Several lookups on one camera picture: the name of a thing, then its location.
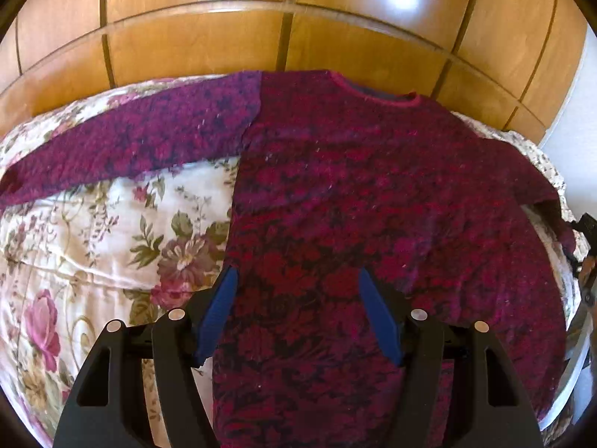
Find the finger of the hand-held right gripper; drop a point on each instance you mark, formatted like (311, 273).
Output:
(586, 224)

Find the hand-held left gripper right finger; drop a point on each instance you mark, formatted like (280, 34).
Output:
(377, 312)

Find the purple red knit sweater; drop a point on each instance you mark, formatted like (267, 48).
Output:
(354, 205)

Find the floral bedspread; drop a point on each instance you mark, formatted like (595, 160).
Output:
(93, 252)

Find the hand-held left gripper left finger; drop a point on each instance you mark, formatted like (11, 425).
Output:
(219, 308)

